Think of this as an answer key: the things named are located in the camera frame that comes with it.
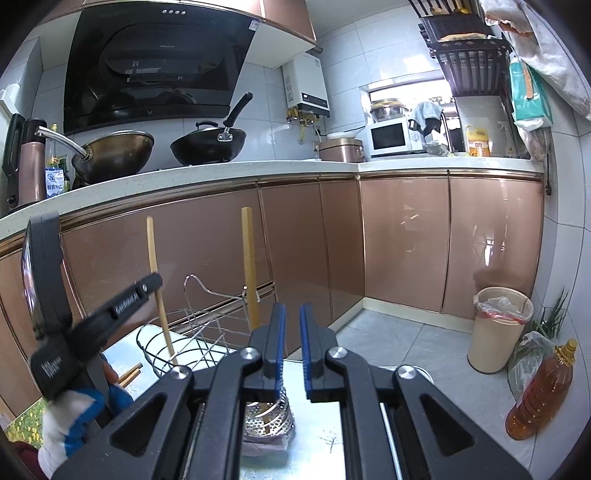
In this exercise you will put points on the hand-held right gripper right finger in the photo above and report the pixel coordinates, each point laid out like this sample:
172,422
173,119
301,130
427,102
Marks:
305,355

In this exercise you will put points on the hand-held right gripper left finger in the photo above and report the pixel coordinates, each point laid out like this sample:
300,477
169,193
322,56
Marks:
280,355

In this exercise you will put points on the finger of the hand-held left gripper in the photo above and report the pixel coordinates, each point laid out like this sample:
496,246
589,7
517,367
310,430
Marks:
124,304

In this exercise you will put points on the perforated steel utensil cup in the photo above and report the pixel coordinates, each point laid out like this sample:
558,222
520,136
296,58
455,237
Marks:
272,415

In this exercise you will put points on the wooden chopstick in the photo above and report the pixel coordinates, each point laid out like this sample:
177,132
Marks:
152,249
135,379
248,258
131,371

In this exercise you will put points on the person's left forearm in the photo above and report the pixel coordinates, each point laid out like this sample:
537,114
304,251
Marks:
25,454

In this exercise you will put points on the person's left hand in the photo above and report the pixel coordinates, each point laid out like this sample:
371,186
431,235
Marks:
69,420

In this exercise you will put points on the landscape printed table cover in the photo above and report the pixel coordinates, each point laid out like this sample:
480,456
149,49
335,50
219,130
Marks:
318,443

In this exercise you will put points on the blue and white salt bag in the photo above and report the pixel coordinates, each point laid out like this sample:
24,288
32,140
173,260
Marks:
54,181

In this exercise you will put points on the brass wok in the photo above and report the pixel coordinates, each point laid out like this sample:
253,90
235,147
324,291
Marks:
120,154

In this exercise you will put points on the copper base cabinets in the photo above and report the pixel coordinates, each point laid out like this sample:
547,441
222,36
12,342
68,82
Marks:
406,240

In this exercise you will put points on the black wok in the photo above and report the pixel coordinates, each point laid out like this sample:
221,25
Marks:
207,147

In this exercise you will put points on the beige trash bin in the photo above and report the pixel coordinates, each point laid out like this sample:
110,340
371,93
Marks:
496,337

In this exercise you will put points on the copper rice cooker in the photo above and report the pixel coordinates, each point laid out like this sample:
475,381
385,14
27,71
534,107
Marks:
339,150

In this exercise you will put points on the plastic bag of green onions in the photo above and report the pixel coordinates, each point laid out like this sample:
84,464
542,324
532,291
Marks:
531,355

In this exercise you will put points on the white microwave oven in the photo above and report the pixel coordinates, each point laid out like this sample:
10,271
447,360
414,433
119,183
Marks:
390,138

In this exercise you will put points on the black range hood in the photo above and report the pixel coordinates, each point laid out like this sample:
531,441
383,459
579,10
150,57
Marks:
157,69

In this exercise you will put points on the cooking oil bottle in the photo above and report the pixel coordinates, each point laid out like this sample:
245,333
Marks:
538,397

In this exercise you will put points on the glass pot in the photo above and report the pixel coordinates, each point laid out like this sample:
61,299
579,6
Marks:
390,110

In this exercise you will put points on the grey towel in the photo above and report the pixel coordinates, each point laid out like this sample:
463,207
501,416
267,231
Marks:
427,113

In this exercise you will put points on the white water heater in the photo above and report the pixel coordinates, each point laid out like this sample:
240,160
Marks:
307,83

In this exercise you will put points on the yellow bottle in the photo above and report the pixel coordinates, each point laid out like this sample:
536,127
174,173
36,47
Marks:
479,143

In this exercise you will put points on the teal tissue pack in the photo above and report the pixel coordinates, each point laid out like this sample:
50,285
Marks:
528,99

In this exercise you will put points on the white sack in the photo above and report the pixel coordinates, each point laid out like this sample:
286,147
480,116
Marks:
554,60

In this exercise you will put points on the copper wall cabinet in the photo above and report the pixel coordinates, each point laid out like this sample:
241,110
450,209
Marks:
288,18

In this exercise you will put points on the black wall dish rack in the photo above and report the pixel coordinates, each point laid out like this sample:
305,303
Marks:
471,64

